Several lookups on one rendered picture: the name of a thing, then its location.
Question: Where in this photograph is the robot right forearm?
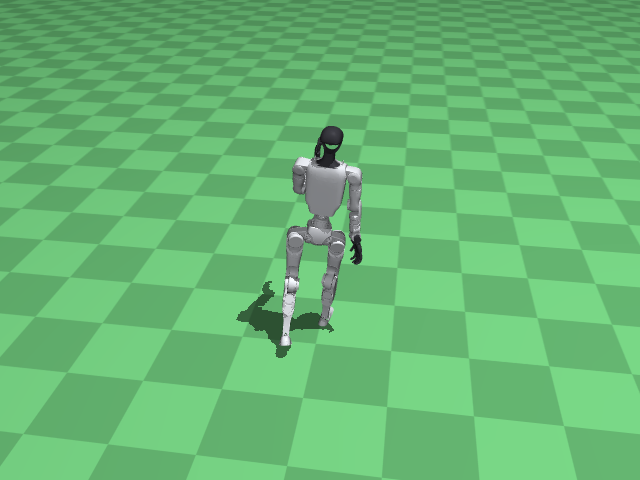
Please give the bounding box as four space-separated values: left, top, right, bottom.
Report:
349 200 362 242

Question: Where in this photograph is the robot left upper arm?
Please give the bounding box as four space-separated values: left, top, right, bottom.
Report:
292 157 311 195

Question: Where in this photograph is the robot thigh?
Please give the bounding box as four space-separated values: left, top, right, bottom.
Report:
321 230 346 290
286 226 307 293

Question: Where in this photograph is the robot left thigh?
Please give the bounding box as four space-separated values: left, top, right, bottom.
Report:
286 226 307 293

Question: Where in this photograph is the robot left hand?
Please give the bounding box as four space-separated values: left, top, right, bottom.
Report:
314 137 322 158

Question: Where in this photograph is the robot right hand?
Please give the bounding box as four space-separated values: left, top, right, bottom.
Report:
350 235 362 265

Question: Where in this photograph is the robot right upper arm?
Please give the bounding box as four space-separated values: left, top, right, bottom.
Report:
346 166 362 212

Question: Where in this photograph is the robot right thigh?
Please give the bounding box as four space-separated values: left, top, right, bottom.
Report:
321 230 346 290

